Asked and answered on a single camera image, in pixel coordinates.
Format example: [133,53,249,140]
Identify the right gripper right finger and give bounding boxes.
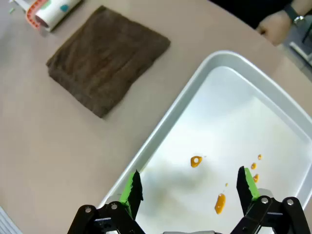
[229,166,312,234]

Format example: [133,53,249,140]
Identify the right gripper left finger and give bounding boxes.
[67,169,144,234]

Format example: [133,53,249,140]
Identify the person's left forearm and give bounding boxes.
[291,0,312,19]

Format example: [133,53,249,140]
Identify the person's left hand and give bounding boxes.
[255,11,293,46]

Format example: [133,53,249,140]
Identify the long orange sauce stain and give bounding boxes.
[214,193,227,215]

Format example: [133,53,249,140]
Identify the silver metal baking tray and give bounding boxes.
[97,50,312,234]

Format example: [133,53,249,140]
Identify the brown folded cloth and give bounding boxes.
[46,5,171,119]

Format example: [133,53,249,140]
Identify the person's dark trousers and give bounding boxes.
[209,0,293,30]

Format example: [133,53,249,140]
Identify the black wristwatch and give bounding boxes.
[283,3,305,25]

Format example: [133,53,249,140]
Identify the ring-shaped orange sauce stain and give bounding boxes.
[190,156,203,168]

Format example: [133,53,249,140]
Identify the aluminium table frame rail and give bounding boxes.
[0,206,24,234]

